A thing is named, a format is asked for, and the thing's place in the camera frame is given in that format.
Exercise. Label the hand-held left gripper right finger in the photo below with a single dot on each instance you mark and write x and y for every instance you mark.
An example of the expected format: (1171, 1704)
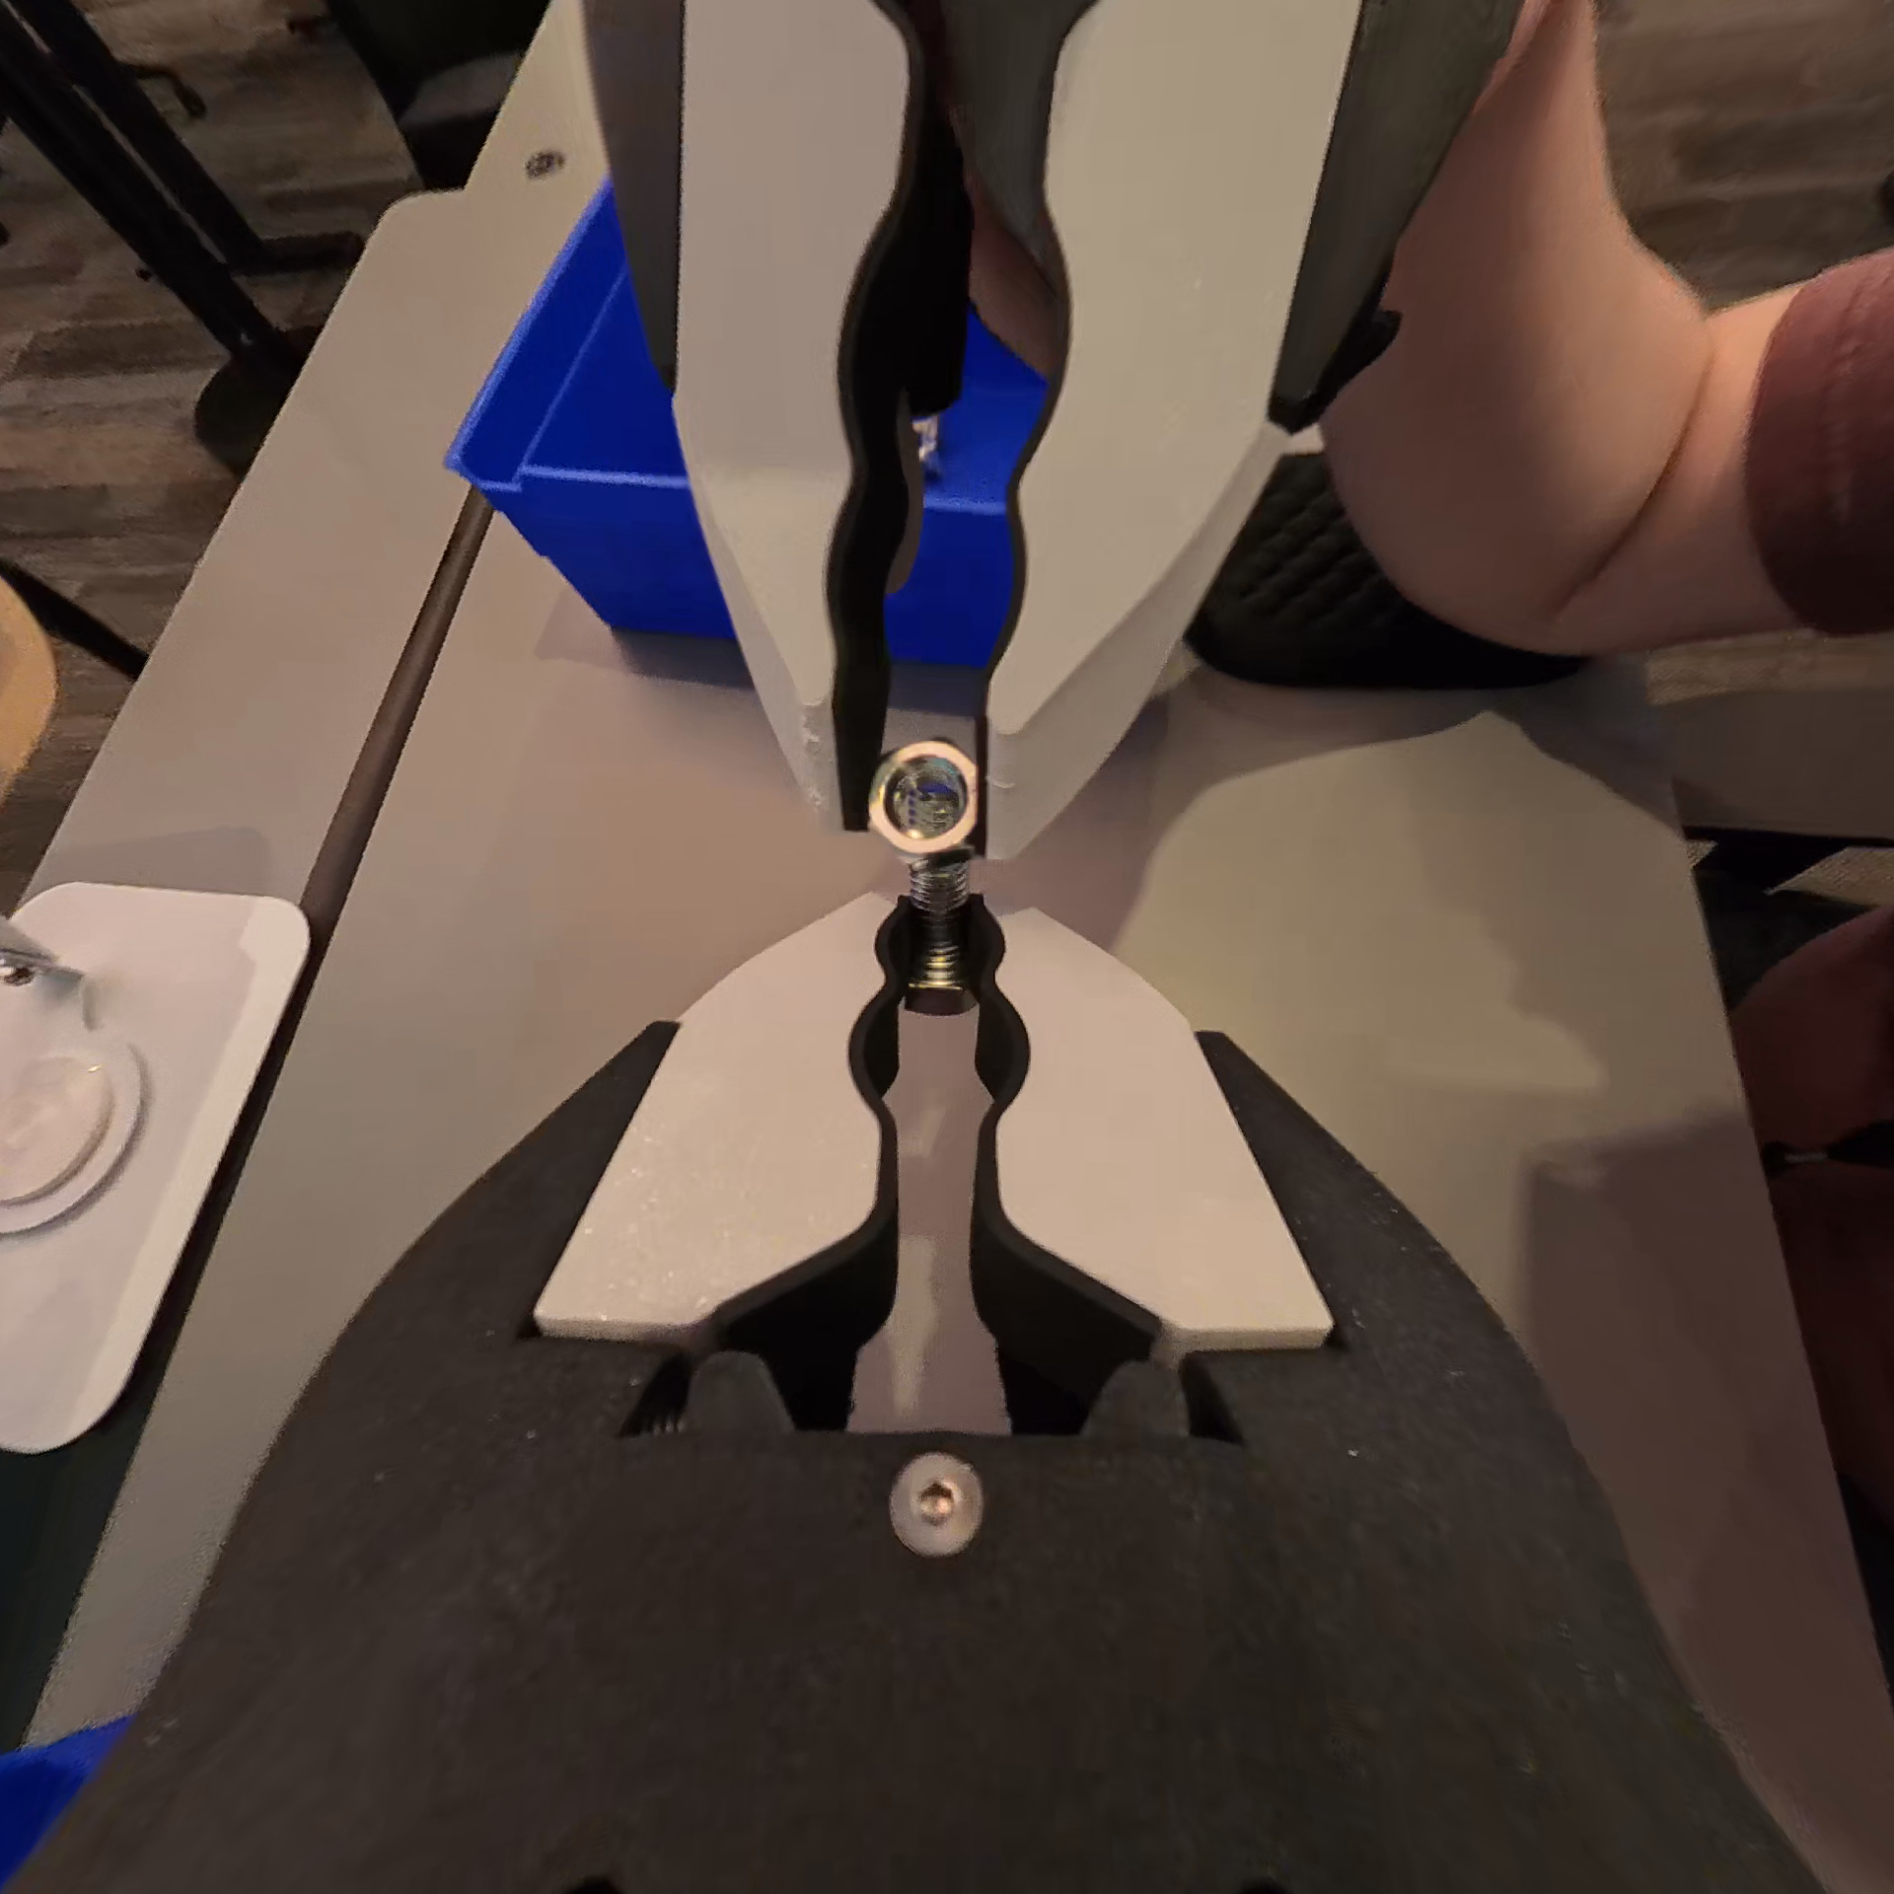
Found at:
(1139, 1168)

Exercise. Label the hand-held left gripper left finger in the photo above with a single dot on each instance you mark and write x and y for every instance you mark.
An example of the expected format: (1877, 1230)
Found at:
(724, 1156)

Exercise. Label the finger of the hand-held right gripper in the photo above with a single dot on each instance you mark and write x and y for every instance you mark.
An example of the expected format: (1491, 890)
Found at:
(1168, 371)
(771, 371)

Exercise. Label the blue plastic bin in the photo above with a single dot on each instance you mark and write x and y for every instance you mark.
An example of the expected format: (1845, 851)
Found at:
(622, 517)
(44, 1821)

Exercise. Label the steel hex nut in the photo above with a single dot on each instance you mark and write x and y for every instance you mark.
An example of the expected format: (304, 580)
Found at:
(939, 984)

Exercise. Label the steel hex bolt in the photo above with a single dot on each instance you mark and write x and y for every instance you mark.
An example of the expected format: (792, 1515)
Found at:
(925, 798)

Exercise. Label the person's right forearm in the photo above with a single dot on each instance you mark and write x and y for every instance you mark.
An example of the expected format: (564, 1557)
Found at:
(1554, 444)

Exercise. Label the black quilted cushion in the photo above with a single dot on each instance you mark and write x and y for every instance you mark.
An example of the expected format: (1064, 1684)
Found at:
(1332, 606)

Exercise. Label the black office chair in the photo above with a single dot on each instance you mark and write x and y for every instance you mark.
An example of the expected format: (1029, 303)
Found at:
(446, 89)

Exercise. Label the black easel display stand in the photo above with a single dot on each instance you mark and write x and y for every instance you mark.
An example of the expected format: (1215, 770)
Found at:
(245, 391)

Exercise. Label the white document stand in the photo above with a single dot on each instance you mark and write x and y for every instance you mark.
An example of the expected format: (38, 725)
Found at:
(192, 1036)

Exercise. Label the wooden document board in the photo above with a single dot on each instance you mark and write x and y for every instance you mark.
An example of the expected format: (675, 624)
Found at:
(23, 666)

